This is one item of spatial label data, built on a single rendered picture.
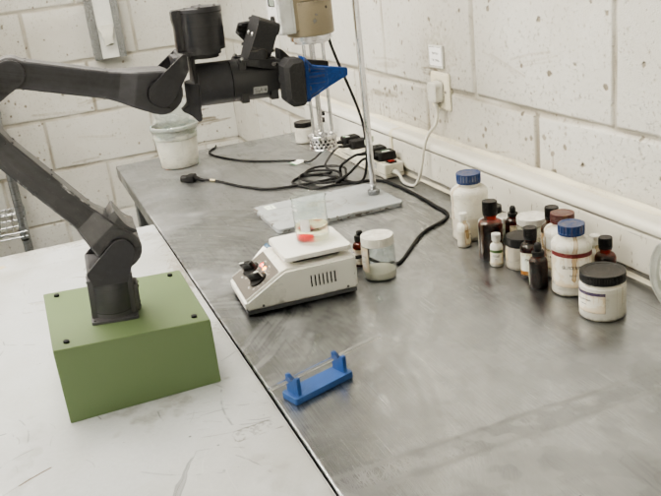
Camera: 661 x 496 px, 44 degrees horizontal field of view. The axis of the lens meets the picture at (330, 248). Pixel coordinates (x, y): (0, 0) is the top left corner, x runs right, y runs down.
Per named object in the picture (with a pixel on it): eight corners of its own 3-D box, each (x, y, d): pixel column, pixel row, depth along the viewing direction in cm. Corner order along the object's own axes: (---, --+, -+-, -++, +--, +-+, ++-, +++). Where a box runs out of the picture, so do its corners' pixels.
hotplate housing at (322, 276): (247, 318, 137) (240, 274, 135) (231, 291, 149) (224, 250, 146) (372, 289, 143) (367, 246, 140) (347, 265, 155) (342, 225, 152)
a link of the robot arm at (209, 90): (187, 125, 110) (177, 55, 107) (180, 118, 115) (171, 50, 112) (237, 118, 112) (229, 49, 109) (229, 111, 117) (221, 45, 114)
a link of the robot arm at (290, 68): (247, 114, 106) (241, 65, 103) (219, 93, 122) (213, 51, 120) (308, 105, 108) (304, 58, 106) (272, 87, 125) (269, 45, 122)
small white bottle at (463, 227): (456, 248, 157) (454, 215, 155) (458, 243, 159) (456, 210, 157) (469, 248, 156) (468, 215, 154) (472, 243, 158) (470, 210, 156)
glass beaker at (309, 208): (337, 242, 143) (331, 195, 140) (303, 250, 141) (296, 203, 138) (322, 231, 149) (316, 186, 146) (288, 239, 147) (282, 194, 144)
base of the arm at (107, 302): (91, 326, 114) (85, 285, 112) (90, 308, 120) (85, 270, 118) (143, 318, 116) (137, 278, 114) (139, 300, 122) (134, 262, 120)
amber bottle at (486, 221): (509, 258, 149) (507, 201, 145) (487, 264, 148) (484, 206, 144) (496, 251, 153) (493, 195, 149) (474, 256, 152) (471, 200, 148)
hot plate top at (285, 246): (284, 264, 137) (284, 258, 137) (268, 242, 148) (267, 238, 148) (352, 248, 140) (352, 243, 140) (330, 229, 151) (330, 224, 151)
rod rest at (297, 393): (297, 406, 109) (293, 382, 108) (281, 398, 112) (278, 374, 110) (353, 377, 115) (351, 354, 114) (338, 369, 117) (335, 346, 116)
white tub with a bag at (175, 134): (206, 166, 242) (194, 93, 234) (156, 174, 240) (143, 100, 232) (203, 155, 255) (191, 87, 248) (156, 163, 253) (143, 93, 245)
